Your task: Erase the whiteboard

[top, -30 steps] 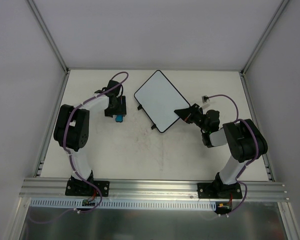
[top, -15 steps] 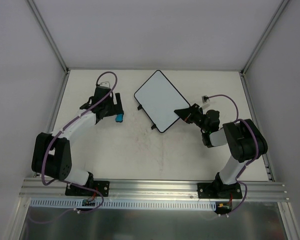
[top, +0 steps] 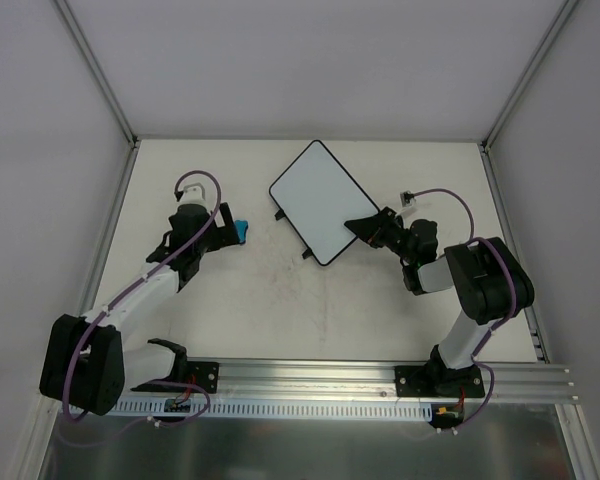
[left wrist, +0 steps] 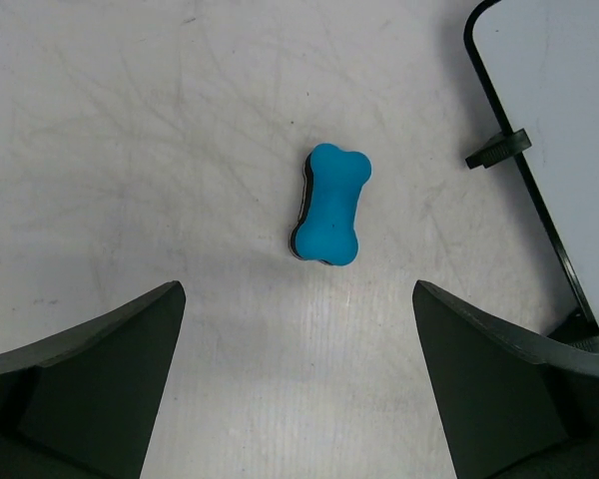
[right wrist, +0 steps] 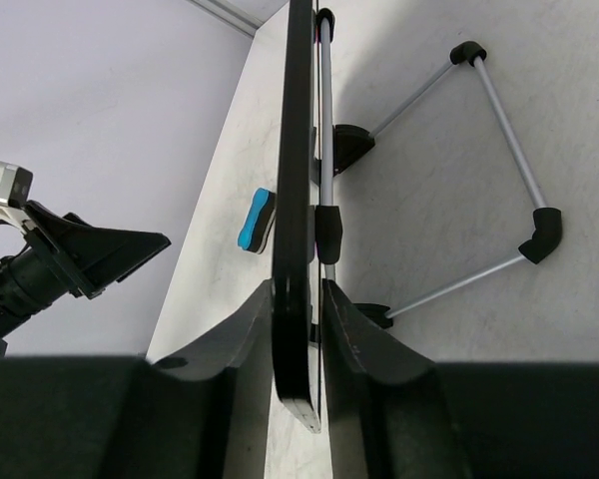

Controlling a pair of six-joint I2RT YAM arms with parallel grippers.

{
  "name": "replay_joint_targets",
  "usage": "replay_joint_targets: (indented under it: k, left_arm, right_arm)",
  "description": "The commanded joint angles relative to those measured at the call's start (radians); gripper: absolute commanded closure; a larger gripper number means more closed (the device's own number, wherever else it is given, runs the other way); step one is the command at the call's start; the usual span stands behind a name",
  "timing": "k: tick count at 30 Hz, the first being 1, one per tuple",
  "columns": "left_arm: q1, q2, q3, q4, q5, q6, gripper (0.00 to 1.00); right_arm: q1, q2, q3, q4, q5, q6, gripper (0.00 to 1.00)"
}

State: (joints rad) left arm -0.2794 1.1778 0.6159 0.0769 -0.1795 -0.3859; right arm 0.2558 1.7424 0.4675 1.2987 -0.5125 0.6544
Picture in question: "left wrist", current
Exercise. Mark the white board with black frame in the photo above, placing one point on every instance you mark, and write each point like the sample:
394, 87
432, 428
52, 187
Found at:
538, 64

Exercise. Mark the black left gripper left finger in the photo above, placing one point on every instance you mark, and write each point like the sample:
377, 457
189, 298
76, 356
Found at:
82, 403

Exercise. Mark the blue whiteboard eraser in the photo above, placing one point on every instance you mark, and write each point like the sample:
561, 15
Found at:
333, 182

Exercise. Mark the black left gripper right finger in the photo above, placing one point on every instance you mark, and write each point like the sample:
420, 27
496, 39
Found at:
513, 403

